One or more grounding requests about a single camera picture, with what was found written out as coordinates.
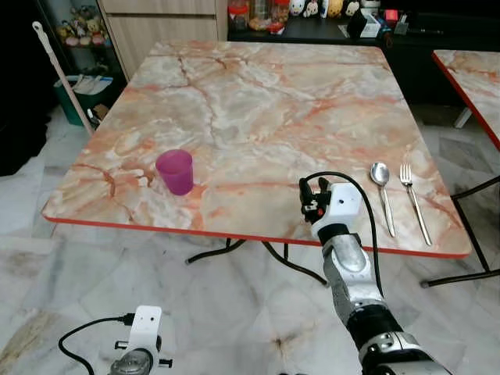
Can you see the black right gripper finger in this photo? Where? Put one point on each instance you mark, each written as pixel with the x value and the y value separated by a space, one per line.
pixel 306 187
pixel 322 186

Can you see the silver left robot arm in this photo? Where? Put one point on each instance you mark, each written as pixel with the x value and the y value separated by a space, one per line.
pixel 134 364

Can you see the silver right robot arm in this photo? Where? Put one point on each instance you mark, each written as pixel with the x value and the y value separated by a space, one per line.
pixel 349 264

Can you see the silver metal spoon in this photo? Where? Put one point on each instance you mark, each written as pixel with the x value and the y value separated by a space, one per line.
pixel 380 173

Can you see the black metal table legs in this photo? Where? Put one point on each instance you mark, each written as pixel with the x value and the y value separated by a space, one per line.
pixel 277 256

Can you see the silver metal fork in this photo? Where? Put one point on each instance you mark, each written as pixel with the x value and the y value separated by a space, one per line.
pixel 406 178

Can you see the purple plastic cup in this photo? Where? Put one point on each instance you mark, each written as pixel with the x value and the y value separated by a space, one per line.
pixel 174 173

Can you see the white and blue box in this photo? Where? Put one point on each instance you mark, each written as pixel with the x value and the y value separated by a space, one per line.
pixel 373 25

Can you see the yellow plush toy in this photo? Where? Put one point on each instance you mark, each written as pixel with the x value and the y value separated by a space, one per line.
pixel 335 8

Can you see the red lidded jar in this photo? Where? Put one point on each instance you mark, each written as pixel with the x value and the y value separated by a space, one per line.
pixel 238 17

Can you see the small red box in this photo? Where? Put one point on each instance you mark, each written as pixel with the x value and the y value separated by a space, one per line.
pixel 391 16

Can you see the light wood cabinet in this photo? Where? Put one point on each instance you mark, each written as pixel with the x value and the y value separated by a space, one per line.
pixel 160 31

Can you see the green storage bin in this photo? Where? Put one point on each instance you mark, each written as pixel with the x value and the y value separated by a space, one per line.
pixel 72 105

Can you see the display shelf with plush toys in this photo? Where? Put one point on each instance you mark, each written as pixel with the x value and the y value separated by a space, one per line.
pixel 78 31

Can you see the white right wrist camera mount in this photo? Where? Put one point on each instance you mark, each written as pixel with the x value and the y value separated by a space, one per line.
pixel 342 205

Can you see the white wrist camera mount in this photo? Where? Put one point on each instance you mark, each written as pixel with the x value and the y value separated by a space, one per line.
pixel 146 328
pixel 342 205

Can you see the black folding table leg frame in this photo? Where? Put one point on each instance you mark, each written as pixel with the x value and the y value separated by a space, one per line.
pixel 467 234

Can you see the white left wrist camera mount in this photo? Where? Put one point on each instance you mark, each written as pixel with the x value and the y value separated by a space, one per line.
pixel 146 328

